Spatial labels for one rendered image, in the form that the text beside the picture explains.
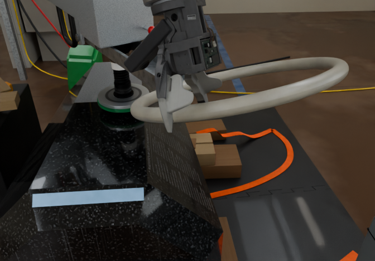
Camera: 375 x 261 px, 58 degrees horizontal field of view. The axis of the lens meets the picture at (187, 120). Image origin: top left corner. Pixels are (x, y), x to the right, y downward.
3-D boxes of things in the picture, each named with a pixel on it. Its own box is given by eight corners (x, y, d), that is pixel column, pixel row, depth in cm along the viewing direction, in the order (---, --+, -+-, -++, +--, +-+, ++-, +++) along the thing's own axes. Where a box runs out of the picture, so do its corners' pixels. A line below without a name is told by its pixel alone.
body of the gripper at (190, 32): (205, 75, 52) (188, -6, 49) (159, 82, 56) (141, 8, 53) (223, 67, 58) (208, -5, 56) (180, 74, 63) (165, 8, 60)
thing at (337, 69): (103, 115, 88) (100, 105, 87) (243, 72, 112) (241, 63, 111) (214, 138, 46) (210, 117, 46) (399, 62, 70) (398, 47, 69)
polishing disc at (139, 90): (87, 104, 135) (87, 101, 135) (113, 82, 153) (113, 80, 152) (136, 112, 130) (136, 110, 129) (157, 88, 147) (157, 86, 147)
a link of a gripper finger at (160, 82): (159, 93, 51) (166, 43, 54) (151, 95, 52) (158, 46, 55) (176, 105, 55) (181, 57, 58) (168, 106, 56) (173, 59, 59)
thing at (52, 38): (34, 65, 404) (14, -11, 358) (61, 32, 514) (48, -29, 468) (86, 63, 407) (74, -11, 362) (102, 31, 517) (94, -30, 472)
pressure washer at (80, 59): (81, 97, 334) (65, 7, 288) (116, 100, 330) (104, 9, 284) (66, 115, 305) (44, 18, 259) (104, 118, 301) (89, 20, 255)
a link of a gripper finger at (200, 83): (229, 105, 64) (210, 72, 58) (201, 109, 67) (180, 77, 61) (232, 93, 66) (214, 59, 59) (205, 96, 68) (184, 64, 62)
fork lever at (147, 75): (74, 42, 143) (72, 30, 140) (116, 33, 152) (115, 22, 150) (155, 102, 94) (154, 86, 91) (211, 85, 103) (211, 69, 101)
